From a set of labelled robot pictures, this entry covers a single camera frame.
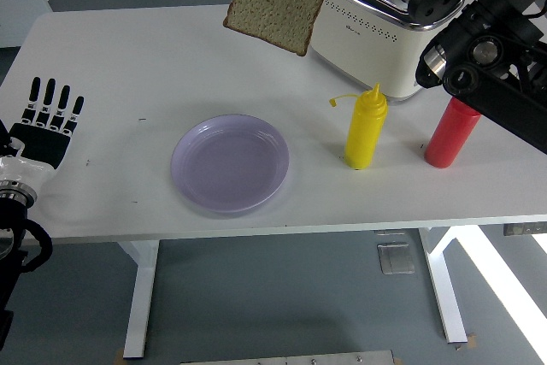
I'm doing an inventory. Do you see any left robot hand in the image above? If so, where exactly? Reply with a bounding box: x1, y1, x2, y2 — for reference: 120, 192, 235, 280
0, 77, 85, 196

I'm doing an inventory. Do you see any cream two-slot toaster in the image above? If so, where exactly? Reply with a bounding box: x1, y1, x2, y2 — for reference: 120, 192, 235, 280
308, 0, 465, 104

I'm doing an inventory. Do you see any slice of bread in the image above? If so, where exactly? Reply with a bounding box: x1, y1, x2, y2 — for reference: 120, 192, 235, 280
222, 0, 328, 57

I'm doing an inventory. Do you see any purple plate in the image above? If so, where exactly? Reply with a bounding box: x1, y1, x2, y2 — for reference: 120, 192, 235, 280
170, 114, 291, 215

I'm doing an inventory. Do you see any metal floor plate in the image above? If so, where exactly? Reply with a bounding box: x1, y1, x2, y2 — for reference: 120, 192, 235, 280
179, 350, 397, 365

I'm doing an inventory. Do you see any yellow squeeze bottle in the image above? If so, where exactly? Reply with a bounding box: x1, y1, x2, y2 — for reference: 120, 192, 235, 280
328, 82, 389, 171

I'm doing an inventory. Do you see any white table leg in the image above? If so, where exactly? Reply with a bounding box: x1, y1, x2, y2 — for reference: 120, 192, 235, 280
417, 227, 469, 344
117, 239, 162, 360

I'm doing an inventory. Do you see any red squeeze bottle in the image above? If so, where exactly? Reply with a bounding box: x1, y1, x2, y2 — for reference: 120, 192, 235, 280
423, 97, 483, 168

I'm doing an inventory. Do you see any metal floor socket cover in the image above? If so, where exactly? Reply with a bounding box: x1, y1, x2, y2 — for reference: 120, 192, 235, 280
376, 241, 416, 275

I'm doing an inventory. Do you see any grey table control panel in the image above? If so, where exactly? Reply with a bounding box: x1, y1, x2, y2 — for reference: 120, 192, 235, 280
503, 221, 547, 237

